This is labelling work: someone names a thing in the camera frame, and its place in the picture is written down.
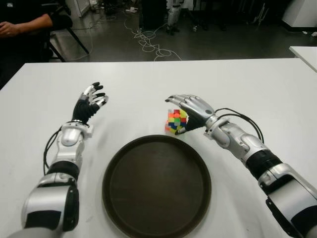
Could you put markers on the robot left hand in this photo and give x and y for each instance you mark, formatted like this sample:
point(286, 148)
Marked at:
point(83, 109)

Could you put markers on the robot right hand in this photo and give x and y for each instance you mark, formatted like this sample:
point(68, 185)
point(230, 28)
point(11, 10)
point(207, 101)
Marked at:
point(198, 109)

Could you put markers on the multicoloured Rubik's cube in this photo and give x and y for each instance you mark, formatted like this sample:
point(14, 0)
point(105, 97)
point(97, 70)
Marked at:
point(177, 120)

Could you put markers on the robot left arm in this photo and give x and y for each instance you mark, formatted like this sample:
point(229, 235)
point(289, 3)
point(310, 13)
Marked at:
point(69, 135)

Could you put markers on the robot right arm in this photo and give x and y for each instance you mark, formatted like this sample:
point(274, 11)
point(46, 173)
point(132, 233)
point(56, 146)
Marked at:
point(262, 158)

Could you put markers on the dark brown round plate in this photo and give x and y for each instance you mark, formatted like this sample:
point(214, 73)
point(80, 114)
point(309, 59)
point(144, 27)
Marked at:
point(156, 188)

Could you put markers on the black chair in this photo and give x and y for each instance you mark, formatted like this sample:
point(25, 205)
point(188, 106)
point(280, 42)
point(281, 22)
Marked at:
point(62, 22)

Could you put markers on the seated person in black shirt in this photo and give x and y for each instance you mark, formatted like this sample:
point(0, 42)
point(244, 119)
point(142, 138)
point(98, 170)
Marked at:
point(29, 24)

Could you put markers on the white low cabinet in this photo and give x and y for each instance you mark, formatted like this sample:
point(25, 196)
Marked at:
point(79, 6)

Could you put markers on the black cabinet box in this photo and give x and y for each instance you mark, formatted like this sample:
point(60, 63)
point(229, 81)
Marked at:
point(152, 15)

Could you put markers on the white power strip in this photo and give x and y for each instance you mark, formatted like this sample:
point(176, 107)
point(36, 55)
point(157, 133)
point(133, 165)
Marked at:
point(131, 10)

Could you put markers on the white side table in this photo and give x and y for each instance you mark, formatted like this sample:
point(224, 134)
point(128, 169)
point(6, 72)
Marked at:
point(305, 53)

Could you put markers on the white cabinet with black base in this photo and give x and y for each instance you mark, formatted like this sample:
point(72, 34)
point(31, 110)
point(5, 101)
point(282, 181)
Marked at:
point(302, 12)

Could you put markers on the folded metal frame stand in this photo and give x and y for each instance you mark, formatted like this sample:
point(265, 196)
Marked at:
point(260, 15)

